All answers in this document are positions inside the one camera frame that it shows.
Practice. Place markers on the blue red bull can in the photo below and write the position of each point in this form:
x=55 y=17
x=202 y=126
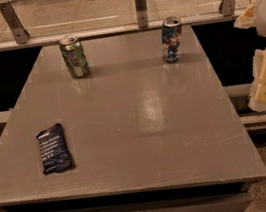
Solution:
x=171 y=36

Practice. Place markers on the horizontal metal rail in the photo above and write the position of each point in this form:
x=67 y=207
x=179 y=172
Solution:
x=50 y=40

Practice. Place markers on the dark blue snack packet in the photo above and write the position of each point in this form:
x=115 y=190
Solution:
x=54 y=150

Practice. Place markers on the green soda can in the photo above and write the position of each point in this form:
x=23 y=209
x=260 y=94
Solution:
x=74 y=56

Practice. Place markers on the left metal railing bracket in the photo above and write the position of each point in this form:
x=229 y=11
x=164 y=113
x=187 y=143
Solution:
x=20 y=34

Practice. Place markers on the middle metal railing bracket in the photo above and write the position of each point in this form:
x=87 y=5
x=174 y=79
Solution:
x=142 y=13

